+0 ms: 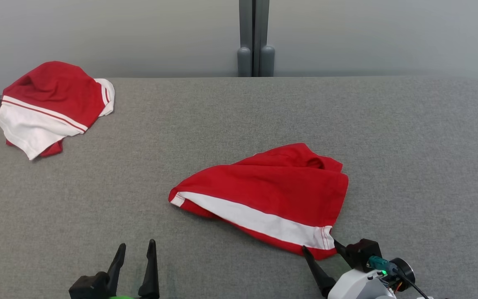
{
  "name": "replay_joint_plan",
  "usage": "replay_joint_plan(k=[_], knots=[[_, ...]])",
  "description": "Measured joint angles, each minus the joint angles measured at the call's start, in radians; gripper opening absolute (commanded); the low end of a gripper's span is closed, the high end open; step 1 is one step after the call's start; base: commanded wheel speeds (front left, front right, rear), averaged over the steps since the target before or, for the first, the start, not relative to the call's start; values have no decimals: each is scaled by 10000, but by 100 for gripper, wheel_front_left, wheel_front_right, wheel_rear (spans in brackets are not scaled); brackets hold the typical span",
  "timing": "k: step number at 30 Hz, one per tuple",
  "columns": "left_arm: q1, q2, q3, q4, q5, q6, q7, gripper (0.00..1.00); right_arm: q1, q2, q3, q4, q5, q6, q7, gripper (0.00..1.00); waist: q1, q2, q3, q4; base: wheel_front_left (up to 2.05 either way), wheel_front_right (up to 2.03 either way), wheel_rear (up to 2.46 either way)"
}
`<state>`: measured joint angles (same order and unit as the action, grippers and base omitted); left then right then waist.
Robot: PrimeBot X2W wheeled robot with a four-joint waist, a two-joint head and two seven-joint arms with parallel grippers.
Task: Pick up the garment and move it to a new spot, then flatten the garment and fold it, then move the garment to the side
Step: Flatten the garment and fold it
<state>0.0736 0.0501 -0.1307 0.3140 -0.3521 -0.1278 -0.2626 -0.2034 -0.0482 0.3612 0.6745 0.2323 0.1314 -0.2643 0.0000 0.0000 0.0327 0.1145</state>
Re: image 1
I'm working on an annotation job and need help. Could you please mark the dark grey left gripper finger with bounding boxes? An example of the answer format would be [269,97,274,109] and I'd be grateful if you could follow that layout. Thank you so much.
[139,239,160,299]
[106,243,126,296]

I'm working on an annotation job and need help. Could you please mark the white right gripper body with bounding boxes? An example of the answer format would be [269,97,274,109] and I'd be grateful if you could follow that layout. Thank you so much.
[327,269,397,299]

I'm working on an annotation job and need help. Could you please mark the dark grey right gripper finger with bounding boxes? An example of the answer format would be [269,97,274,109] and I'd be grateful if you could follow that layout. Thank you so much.
[333,240,354,268]
[302,245,336,298]

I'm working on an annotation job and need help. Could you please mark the red shorts with white stripe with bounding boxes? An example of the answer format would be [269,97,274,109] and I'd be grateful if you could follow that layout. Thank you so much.
[168,143,349,261]

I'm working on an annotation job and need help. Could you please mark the red shirt with white sleeves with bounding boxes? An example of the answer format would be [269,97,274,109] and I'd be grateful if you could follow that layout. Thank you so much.
[0,61,115,161]

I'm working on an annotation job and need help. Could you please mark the grey partition post with latch notch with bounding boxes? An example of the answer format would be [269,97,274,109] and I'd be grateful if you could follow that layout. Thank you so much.
[237,0,276,78]

